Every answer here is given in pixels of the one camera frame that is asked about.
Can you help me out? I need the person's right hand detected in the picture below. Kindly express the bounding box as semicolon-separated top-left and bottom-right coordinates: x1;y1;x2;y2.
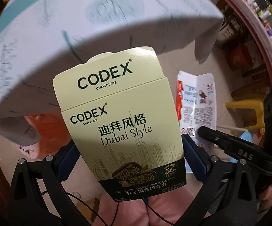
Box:
259;185;272;212

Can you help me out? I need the patterned tablecloth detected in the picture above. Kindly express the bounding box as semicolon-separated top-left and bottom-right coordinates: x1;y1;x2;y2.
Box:
0;0;223;146

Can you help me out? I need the white Kinder chocolate box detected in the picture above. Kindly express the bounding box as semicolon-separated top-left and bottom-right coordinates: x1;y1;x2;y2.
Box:
176;70;218;174

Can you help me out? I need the red plastic stool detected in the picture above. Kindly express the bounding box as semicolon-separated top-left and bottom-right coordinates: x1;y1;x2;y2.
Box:
20;113;71;160

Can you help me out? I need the yellow plastic stool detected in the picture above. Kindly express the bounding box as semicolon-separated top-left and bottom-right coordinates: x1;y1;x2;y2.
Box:
225;98;265;136

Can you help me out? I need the pink trousers leg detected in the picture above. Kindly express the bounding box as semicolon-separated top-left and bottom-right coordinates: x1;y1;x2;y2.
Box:
93;186;195;225

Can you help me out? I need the green yellow Codex chocolate box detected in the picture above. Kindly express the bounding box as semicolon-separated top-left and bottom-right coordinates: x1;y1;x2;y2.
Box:
53;47;186;202

